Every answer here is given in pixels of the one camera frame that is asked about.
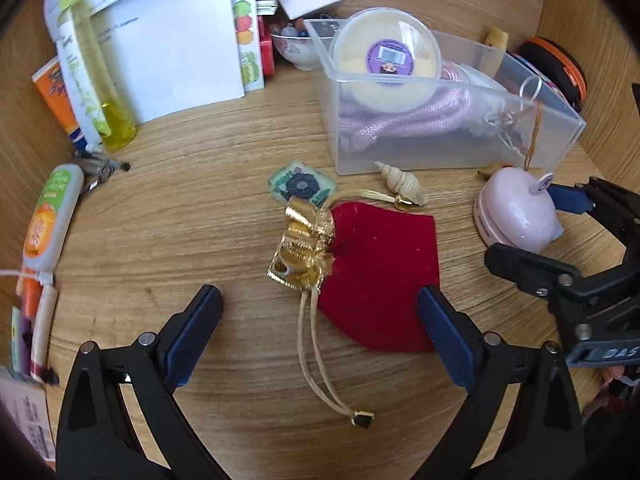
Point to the clear plastic bin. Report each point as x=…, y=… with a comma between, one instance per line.
x=450, y=157

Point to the white orange lotion tube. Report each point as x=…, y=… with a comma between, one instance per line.
x=47, y=215

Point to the fruit-print box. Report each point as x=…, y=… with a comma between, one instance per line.
x=247, y=45

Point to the red box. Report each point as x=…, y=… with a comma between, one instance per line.
x=267, y=45

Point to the pink apple-shaped container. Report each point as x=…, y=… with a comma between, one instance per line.
x=515, y=210

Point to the green square magnet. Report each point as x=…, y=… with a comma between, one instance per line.
x=300, y=185

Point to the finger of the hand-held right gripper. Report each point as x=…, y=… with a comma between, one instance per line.
x=530, y=266
x=570, y=199

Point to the small yellow trinket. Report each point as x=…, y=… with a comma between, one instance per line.
x=492, y=171

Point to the wooden desktop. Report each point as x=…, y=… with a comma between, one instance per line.
x=200, y=220

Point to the round clear puff container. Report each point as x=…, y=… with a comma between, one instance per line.
x=385, y=55

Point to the orange marker pen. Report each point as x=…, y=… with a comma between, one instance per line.
x=30, y=305

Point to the white ceramic bowl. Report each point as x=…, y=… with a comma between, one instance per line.
x=295, y=55

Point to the yellow sponge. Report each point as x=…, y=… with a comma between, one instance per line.
x=496, y=39

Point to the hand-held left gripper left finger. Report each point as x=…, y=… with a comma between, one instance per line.
x=192, y=335

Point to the orange black zip case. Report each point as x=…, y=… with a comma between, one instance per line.
x=560, y=65

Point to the white cloth pouch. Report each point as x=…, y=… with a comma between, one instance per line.
x=487, y=95

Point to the beige seashell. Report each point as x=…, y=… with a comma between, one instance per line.
x=400, y=182

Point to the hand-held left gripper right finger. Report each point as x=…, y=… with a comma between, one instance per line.
x=445, y=335

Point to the yellow-green spray bottle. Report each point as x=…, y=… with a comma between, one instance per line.
x=112, y=120

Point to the white paper folder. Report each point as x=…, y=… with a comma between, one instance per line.
x=175, y=50

